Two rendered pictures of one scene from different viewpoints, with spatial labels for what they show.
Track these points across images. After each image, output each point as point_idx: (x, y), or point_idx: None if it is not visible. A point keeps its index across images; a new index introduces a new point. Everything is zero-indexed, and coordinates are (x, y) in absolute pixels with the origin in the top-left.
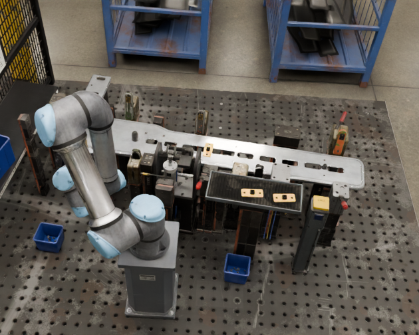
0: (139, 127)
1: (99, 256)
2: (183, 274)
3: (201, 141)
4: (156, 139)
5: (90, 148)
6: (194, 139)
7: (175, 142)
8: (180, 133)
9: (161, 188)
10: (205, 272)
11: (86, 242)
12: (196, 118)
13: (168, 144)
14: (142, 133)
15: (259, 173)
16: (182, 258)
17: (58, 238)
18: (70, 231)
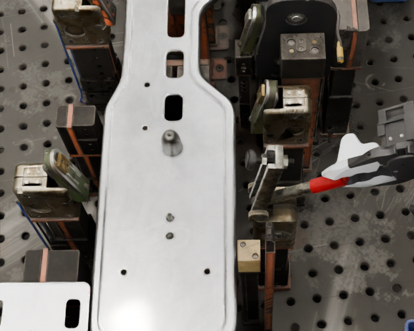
0: (127, 146)
1: None
2: None
3: (152, 0)
4: (163, 98)
5: (330, 166)
6: (148, 15)
7: (165, 52)
8: (132, 48)
9: (365, 18)
10: (399, 34)
11: (399, 280)
12: (89, 6)
13: (171, 72)
14: (146, 135)
15: None
16: (380, 79)
17: None
18: (379, 330)
